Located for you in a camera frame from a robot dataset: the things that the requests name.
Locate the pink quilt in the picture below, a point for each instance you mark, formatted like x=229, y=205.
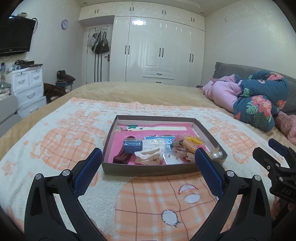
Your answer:
x=223, y=91

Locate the grey headboard cushion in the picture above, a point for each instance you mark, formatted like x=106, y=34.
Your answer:
x=223, y=69

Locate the pile of dark clothes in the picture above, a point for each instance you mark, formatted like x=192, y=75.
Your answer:
x=59, y=89

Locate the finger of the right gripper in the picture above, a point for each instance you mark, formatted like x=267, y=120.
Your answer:
x=278, y=147
x=268, y=162

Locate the clear plastic bag with card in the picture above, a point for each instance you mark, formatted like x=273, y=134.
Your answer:
x=153, y=142

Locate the grey chair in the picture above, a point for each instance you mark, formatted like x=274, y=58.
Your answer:
x=9, y=115

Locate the pearl hair clip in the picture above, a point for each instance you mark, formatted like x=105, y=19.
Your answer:
x=216, y=155

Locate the tan bed cover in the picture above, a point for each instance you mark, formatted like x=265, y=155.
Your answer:
x=144, y=93

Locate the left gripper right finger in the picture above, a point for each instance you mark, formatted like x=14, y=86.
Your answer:
x=242, y=211

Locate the brown cardboard box tray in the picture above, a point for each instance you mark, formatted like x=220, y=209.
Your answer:
x=206, y=141

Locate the handbags hanging on door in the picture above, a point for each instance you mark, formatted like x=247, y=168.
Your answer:
x=98, y=43

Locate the maroon hair clip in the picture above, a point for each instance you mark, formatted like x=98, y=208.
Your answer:
x=122, y=157

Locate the white drawer cabinet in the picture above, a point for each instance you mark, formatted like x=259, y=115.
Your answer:
x=28, y=88

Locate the white door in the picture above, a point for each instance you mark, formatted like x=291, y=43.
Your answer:
x=95, y=67

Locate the clear box of earrings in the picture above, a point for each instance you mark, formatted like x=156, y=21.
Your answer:
x=132, y=145

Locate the blue wall clock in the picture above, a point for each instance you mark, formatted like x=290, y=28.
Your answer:
x=64, y=24

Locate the pink fluffy hair clip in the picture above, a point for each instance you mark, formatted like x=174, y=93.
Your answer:
x=177, y=141

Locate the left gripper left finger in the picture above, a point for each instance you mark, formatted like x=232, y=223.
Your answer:
x=53, y=211

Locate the person's right hand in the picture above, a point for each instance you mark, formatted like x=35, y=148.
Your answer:
x=277, y=206

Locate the floral blue quilt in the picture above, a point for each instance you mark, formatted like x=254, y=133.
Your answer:
x=262, y=96

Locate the earring card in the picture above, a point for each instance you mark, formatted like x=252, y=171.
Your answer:
x=171, y=159

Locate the cream claw hair clip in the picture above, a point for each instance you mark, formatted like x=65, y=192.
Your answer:
x=152, y=157

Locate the black wall television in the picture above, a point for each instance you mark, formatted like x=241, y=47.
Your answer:
x=16, y=36

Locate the white and orange blanket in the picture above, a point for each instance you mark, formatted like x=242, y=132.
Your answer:
x=148, y=186

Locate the white wardrobe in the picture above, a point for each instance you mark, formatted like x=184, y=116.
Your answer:
x=151, y=43

